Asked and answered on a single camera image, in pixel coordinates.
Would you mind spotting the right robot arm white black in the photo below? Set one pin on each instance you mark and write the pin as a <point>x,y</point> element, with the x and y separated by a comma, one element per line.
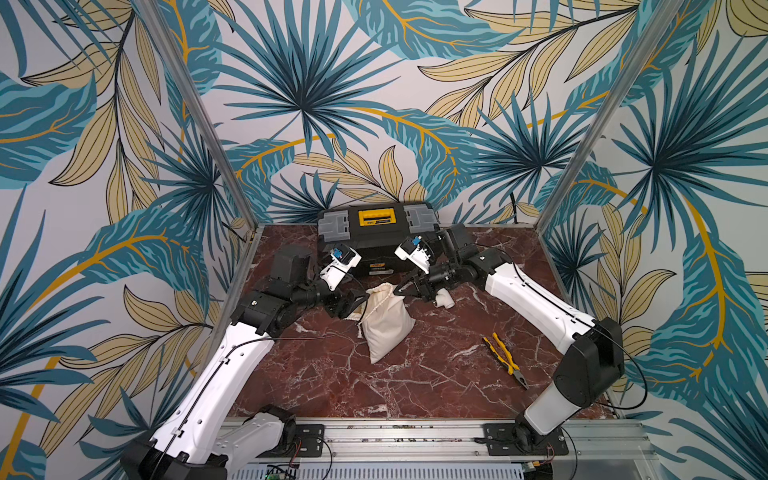
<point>593,357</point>

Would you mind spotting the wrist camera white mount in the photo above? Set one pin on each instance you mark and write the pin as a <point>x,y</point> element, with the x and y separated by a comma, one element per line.
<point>421,250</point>
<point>343,259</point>

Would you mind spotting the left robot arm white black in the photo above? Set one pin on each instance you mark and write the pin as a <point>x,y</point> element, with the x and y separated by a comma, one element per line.
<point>190,443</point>

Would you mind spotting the cream cloth soil bag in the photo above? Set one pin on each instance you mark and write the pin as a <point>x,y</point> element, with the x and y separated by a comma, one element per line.
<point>384,321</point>

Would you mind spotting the left aluminium corner post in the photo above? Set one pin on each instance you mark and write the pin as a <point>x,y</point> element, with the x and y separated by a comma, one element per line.
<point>161,35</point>

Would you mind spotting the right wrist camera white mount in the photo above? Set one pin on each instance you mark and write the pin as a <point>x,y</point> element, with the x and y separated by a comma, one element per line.
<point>421,250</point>

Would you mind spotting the right aluminium corner post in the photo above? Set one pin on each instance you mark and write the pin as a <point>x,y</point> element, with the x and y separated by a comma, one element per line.
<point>658,23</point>

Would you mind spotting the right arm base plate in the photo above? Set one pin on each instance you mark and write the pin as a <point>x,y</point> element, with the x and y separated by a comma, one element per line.
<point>510,439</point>

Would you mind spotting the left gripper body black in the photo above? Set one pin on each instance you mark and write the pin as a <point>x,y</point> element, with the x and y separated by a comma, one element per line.
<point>331,299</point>

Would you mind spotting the white pipe elbow fitting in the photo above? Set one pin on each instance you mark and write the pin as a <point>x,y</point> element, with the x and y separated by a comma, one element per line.
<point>443,299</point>

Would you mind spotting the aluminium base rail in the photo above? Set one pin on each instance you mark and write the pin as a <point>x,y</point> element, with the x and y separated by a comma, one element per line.
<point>347,448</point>

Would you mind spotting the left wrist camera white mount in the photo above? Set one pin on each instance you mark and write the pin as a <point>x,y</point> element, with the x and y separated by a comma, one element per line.
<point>343,259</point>

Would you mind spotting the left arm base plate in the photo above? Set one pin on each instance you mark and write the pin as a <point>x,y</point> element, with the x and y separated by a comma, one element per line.
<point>300,441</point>

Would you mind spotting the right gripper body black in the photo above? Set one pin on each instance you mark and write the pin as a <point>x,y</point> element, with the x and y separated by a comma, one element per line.
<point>424,285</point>

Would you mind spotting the aluminium corner post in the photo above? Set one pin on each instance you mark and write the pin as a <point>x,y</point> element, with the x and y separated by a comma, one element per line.
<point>161,35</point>
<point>658,23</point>

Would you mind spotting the black yellow toolbox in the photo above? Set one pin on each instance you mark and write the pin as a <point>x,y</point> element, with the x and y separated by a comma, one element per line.
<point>375,232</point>

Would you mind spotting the yellow black pliers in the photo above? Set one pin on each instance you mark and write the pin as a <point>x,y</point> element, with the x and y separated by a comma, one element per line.
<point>505,358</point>

